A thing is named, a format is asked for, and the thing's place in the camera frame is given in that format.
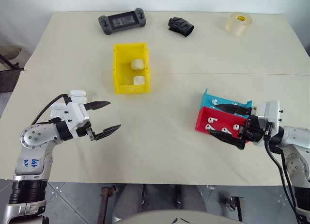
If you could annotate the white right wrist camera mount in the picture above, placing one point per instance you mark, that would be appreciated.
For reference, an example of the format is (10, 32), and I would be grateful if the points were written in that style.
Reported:
(271, 112)

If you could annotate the blue plastic tray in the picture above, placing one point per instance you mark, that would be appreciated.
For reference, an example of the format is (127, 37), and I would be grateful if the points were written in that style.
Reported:
(206, 100)

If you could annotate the black handheld game console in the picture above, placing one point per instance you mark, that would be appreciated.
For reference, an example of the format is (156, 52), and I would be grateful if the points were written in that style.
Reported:
(121, 20)

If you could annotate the beige chair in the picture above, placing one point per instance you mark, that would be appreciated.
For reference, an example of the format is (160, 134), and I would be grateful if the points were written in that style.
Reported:
(9, 52)

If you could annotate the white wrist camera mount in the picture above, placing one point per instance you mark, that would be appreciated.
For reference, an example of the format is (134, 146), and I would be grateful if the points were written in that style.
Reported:
(75, 112)
(271, 112)

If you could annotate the rusty metal bar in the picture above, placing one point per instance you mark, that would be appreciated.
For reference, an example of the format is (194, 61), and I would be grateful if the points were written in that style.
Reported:
(106, 202)

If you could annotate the silver robot torso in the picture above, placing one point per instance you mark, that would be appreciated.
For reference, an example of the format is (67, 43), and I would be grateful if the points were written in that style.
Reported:
(167, 218)

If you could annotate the white closed charging case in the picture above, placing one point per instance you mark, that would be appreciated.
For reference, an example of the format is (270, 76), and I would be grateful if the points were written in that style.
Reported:
(139, 80)
(137, 64)

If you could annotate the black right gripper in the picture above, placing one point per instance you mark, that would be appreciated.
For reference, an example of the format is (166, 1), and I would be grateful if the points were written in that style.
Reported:
(253, 132)

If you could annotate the white open charging case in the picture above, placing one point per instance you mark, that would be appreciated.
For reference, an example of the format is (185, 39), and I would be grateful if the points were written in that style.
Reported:
(77, 93)

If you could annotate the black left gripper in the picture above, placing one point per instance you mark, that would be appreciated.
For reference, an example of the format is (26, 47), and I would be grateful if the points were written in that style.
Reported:
(83, 131)

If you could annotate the yellow plastic bin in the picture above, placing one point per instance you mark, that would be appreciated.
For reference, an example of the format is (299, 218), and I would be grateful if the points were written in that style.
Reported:
(121, 64)

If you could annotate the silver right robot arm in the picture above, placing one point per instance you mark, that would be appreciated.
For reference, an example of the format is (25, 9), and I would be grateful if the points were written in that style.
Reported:
(295, 136)

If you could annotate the clear tape roll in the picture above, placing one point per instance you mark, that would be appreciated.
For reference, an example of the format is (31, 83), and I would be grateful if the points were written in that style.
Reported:
(238, 27)

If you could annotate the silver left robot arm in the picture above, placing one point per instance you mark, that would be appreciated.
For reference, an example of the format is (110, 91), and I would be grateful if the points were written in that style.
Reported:
(34, 136)

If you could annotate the black crumpled sleeve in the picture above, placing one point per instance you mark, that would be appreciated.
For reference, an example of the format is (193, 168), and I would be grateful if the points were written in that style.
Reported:
(180, 25)

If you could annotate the metal table bracket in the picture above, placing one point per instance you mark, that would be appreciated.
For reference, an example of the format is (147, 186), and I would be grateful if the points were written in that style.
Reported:
(236, 207)

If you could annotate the red plastic tray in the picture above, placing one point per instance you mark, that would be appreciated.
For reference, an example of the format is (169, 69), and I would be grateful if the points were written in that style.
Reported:
(202, 122)

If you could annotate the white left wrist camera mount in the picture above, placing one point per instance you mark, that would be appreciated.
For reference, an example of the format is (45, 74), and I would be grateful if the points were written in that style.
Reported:
(75, 112)

